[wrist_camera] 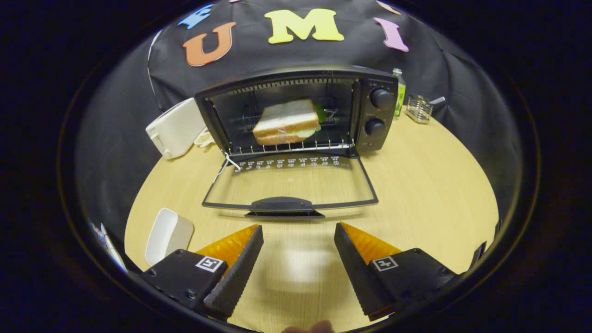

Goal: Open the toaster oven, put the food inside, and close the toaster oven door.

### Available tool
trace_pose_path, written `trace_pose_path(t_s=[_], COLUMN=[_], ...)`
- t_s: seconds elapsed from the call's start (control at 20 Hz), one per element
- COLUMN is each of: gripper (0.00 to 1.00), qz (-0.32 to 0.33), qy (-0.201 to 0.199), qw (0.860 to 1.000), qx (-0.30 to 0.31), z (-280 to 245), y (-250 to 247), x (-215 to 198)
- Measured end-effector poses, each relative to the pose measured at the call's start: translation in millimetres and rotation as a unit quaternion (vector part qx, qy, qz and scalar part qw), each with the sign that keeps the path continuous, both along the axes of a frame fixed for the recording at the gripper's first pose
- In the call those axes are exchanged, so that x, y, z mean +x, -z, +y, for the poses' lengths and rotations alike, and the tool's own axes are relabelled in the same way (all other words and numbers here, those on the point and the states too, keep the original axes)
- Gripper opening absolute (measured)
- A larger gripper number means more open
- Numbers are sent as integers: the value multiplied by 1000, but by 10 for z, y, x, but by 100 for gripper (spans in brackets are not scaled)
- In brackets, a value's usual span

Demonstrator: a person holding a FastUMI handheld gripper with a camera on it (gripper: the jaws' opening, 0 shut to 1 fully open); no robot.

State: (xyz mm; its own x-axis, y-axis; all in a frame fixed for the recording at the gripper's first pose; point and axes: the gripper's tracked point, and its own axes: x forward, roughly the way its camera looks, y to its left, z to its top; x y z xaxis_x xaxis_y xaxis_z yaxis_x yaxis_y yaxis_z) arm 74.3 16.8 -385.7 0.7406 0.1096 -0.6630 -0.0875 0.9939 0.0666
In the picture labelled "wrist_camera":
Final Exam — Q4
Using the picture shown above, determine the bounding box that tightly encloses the white rectangular dish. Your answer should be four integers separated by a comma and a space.
145, 208, 195, 266

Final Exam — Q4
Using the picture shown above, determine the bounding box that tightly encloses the wire mesh basket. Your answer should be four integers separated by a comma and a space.
406, 94, 434, 124

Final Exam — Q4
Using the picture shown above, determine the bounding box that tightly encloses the sandwich with lettuce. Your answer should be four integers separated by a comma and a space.
252, 99, 327, 146

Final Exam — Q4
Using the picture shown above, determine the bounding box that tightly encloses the white pop-up toaster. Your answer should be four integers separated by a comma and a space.
145, 97, 207, 160

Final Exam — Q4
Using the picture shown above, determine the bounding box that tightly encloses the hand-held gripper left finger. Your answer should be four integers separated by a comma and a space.
139, 224, 264, 321

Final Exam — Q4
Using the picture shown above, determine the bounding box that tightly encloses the black toaster oven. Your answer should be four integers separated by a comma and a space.
194, 66, 399, 219

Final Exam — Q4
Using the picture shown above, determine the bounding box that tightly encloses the black chair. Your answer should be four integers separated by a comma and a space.
469, 220, 502, 273

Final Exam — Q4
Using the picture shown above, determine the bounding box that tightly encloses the small beige patterned item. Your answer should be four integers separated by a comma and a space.
193, 128, 214, 148

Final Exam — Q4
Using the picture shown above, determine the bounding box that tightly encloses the clear plastic bottle green label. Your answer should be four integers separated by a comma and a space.
392, 68, 407, 118

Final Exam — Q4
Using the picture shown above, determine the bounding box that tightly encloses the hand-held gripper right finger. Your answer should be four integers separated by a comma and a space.
334, 222, 461, 322

